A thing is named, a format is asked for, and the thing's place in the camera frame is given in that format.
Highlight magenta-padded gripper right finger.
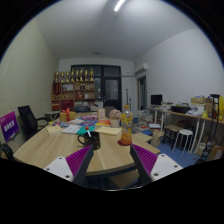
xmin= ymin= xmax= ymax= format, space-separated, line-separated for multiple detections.
xmin=129 ymin=143 xmax=184 ymax=187

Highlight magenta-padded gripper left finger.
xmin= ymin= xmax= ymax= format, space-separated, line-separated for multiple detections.
xmin=43 ymin=144 xmax=95 ymax=187

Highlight yellow-labelled drink bottle orange cap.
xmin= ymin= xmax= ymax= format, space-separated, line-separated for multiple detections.
xmin=119 ymin=104 xmax=134 ymax=146

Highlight cream notepad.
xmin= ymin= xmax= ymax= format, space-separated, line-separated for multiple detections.
xmin=46 ymin=124 xmax=64 ymax=135

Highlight white paper booklet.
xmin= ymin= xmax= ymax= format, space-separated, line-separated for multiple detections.
xmin=61 ymin=124 xmax=83 ymax=135

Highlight white round stool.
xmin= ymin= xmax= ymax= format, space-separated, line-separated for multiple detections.
xmin=173 ymin=128 xmax=194 ymax=158

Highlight brown wooden stool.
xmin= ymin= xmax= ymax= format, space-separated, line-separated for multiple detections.
xmin=162 ymin=124 xmax=184 ymax=144

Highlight black mug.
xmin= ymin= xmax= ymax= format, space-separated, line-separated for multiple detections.
xmin=77 ymin=131 xmax=102 ymax=151

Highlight teal book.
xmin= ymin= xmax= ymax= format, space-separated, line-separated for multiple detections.
xmin=75 ymin=124 xmax=98 ymax=136

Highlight red-ball stirrer stick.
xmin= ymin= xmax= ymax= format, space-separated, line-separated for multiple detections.
xmin=84 ymin=125 xmax=93 ymax=138

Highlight flat round red coaster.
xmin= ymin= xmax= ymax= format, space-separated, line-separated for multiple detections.
xmin=117 ymin=139 xmax=134 ymax=147

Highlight yellow gift box red ribbon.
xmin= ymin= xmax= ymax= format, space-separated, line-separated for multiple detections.
xmin=59 ymin=107 xmax=77 ymax=123

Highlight stack of books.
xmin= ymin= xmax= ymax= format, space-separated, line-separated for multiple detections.
xmin=138 ymin=109 xmax=154 ymax=126

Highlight black mesh chair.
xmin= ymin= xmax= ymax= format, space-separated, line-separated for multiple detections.
xmin=0 ymin=142 xmax=14 ymax=161

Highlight black office chair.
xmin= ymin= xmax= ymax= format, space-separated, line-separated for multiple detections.
xmin=17 ymin=104 xmax=49 ymax=141

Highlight wooden side desk white legs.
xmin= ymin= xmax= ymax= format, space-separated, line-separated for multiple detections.
xmin=148 ymin=104 xmax=224 ymax=154

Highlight beige notebook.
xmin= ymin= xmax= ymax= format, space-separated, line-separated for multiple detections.
xmin=94 ymin=125 xmax=123 ymax=136

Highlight black case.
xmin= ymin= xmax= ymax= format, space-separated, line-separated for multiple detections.
xmin=170 ymin=104 xmax=192 ymax=114

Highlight purple sign board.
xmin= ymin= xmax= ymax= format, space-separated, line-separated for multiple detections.
xmin=0 ymin=110 xmax=20 ymax=144

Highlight orange carton box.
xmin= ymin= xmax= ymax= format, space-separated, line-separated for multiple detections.
xmin=97 ymin=107 xmax=107 ymax=122

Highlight computer monitor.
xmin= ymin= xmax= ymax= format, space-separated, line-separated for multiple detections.
xmin=150 ymin=94 xmax=163 ymax=106

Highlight flower bouquet in cup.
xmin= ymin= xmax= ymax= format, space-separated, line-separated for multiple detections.
xmin=108 ymin=108 xmax=122 ymax=128

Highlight wooden shelf unit with trophies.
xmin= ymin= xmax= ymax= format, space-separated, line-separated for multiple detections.
xmin=50 ymin=68 xmax=96 ymax=112

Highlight dark framed glass door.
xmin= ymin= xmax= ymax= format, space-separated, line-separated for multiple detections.
xmin=70 ymin=64 xmax=123 ymax=111

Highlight ceiling light tube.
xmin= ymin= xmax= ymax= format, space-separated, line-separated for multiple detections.
xmin=113 ymin=0 xmax=127 ymax=13

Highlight white wall air conditioner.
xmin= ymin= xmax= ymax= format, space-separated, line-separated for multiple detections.
xmin=134 ymin=63 xmax=149 ymax=76

